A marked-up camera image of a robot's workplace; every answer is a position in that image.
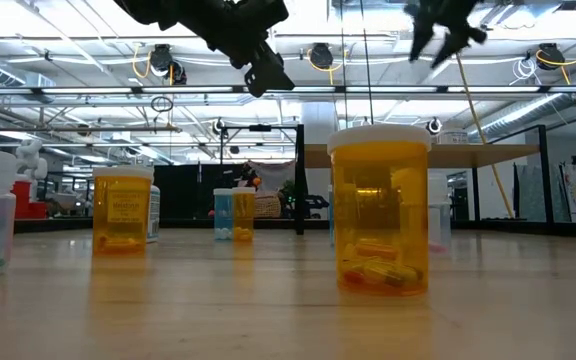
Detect black metal gantry frame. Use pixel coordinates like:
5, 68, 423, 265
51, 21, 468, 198
219, 123, 299, 151

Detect clear pill bottle pink pills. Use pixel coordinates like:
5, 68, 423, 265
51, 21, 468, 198
426, 172, 453, 254

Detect black partition panel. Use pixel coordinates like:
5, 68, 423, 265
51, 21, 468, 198
151, 163, 299, 220

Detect red storage crate stack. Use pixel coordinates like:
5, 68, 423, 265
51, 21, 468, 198
11, 180, 48, 220

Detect white medicine bottle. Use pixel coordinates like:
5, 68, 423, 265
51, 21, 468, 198
440, 130, 470, 146

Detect black metal table frame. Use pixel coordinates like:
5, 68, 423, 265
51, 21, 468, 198
13, 216, 576, 239

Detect black ceiling cable reel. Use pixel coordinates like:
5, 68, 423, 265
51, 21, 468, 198
310, 42, 334, 70
536, 42, 565, 71
148, 43, 175, 75

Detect yellow hanging hose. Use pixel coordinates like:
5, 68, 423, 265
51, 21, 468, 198
455, 52, 515, 220

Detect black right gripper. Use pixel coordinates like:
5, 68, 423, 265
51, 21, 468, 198
406, 0, 488, 69

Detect amber pill bottle yellow label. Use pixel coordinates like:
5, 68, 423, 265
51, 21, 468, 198
91, 165, 156, 258

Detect black coiled cable loop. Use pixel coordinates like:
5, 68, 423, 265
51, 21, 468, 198
150, 95, 175, 115

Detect white bottle blue label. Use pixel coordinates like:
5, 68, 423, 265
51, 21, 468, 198
146, 184, 162, 245

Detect large amber pill bottle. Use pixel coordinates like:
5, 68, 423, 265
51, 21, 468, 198
326, 124, 432, 298

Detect woven wicker basket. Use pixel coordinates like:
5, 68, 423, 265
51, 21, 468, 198
253, 193, 283, 220

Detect small amber pill bottle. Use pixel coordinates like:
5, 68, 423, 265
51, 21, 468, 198
231, 186, 257, 245

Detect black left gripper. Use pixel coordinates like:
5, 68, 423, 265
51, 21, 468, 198
177, 0, 294, 99

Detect white draped cloth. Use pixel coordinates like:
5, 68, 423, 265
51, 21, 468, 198
244, 160, 297, 197

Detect thin black hanging cable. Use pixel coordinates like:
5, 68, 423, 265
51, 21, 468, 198
359, 0, 374, 126
339, 0, 349, 131

